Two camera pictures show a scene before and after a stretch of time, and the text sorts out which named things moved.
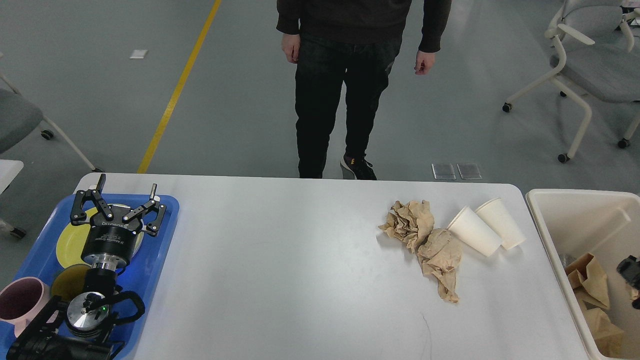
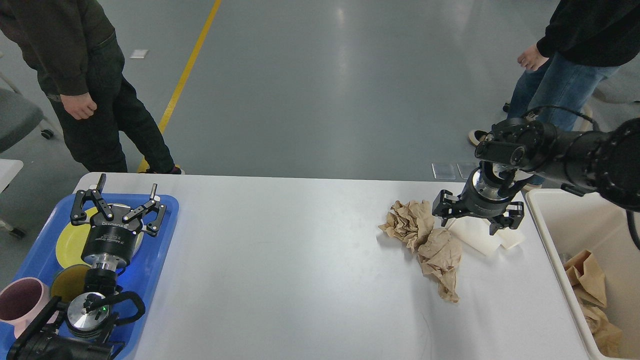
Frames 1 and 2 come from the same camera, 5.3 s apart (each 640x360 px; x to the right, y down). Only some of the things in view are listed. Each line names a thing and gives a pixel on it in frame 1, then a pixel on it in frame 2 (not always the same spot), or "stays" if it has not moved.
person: (356, 43) → (73, 48)
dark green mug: (69, 281) stays
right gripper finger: (629, 269) → (443, 205)
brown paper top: (411, 222) stays
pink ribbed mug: (21, 299) stays
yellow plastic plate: (70, 249) stays
